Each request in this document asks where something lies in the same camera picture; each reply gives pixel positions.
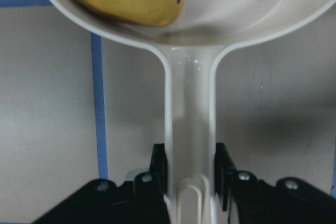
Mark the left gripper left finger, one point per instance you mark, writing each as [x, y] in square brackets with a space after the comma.
[138, 200]

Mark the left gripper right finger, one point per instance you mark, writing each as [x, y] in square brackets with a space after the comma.
[248, 199]

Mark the beige dustpan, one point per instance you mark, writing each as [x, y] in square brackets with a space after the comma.
[190, 50]

